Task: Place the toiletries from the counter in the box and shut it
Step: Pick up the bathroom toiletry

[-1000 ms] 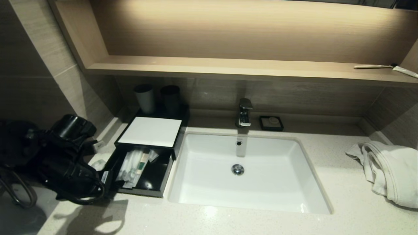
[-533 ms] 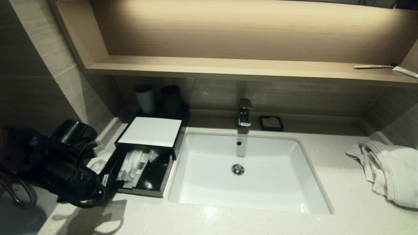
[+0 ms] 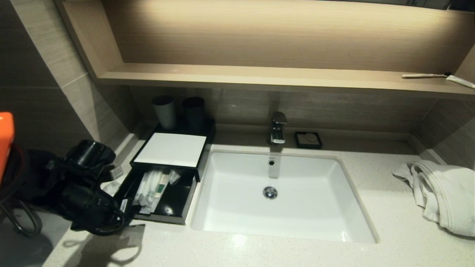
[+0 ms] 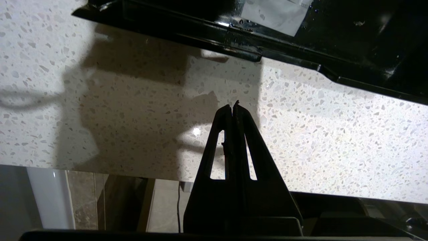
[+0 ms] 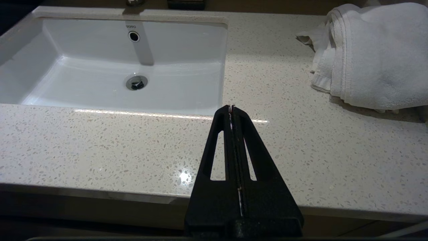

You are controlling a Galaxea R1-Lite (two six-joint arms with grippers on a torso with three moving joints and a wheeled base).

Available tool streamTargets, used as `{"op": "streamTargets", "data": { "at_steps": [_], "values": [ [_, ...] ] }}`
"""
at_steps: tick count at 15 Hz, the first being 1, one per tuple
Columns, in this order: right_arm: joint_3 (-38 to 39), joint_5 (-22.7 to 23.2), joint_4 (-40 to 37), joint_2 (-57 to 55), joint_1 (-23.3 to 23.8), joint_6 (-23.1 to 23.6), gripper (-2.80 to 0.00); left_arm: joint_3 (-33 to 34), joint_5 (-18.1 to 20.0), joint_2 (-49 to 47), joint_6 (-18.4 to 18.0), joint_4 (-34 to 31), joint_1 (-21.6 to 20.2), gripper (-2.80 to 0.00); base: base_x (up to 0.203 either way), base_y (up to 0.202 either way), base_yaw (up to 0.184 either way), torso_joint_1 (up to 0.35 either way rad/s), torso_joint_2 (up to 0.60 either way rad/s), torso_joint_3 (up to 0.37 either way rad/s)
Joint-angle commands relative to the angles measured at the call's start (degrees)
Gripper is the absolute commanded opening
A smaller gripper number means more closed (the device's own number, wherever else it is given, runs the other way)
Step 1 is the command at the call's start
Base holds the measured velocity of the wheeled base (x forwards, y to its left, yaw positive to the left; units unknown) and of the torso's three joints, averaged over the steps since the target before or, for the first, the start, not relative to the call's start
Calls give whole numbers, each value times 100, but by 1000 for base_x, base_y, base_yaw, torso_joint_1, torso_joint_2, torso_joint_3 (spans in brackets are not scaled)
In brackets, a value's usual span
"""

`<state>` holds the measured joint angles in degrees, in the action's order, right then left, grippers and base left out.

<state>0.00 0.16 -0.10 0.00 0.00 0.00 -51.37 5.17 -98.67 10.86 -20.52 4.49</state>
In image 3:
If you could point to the round white soap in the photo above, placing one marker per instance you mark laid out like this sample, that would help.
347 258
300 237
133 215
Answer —
308 139

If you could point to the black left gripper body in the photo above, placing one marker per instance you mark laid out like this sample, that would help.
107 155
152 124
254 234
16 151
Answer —
89 202

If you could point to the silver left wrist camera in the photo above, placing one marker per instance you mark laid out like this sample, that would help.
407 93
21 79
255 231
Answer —
117 172

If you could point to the white crumpled towel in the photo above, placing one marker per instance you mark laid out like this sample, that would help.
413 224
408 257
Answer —
449 196

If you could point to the small white green-labelled tube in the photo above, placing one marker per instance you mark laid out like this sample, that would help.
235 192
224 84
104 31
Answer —
161 185

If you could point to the orange and black left arm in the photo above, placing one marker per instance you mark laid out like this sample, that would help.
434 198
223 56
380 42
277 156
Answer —
37 174

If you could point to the chrome faucet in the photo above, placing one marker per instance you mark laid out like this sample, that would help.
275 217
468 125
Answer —
277 128

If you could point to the beige toothbrush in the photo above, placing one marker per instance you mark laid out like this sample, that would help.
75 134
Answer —
421 76

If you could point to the white square pad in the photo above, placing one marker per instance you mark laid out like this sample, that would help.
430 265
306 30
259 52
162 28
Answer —
172 149

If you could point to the black square soap dish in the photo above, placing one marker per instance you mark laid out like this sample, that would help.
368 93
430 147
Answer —
297 142

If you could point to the small crinkled clear sachet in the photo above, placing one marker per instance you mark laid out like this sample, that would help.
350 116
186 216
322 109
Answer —
111 189

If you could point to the white rectangular sink basin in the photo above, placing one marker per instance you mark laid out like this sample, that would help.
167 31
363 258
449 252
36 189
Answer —
237 207

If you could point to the wooden wall shelf niche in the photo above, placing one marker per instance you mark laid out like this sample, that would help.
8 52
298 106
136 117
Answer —
259 79

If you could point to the chrome sink drain stopper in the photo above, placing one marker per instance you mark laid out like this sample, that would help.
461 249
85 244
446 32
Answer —
270 193

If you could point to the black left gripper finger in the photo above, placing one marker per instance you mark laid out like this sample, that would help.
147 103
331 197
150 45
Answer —
126 205
130 217

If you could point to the black cup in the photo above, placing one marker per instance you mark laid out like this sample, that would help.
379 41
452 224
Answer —
194 113

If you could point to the long packet with green label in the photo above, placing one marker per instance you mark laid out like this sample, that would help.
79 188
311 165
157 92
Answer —
141 193

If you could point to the black amenity drawer box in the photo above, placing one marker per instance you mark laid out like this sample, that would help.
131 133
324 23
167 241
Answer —
207 133

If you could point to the black box drawer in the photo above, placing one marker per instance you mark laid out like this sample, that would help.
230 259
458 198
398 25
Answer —
178 202

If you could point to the grey cup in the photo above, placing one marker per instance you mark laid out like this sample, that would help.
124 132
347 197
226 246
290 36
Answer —
166 113

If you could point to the translucent packet with dark comb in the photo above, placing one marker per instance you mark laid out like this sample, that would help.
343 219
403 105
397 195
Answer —
153 187

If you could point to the white toothpaste tube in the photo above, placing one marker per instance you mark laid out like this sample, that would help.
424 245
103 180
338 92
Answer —
460 81

